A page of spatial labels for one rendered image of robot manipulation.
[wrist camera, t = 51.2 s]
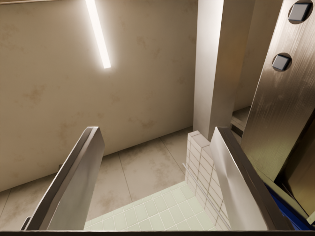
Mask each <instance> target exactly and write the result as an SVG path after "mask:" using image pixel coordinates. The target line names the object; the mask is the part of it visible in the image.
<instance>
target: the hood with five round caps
mask: <svg viewBox="0 0 315 236"><path fill-rule="evenodd" d="M314 118H315V0H284V3H283V6H282V10H281V13H280V16H279V19H278V23H277V26H276V29H275V33H274V36H273V39H272V42H271V45H270V49H269V52H268V56H267V58H266V62H265V65H264V68H263V71H262V75H261V78H260V81H259V85H258V88H257V91H256V94H255V98H254V101H253V104H252V108H251V111H250V114H249V117H248V120H247V124H246V127H245V131H244V133H243V137H242V140H241V143H240V146H241V148H242V149H243V151H244V153H245V154H246V156H247V157H248V159H249V160H250V162H251V163H252V164H253V165H254V166H255V167H256V168H258V169H259V170H260V171H261V172H262V173H263V174H264V175H266V176H267V177H268V178H269V179H270V180H271V181H273V182H275V181H277V180H278V179H280V177H281V175H282V173H283V172H284V170H285V168H286V167H287V165H288V163H289V161H290V159H291V158H292V156H293V154H294V152H295V151H296V149H297V147H298V146H299V144H300V142H301V140H302V139H303V137H304V135H305V134H306V132H307V130H308V128H309V127H310V125H311V123H312V122H313V120H314Z"/></svg>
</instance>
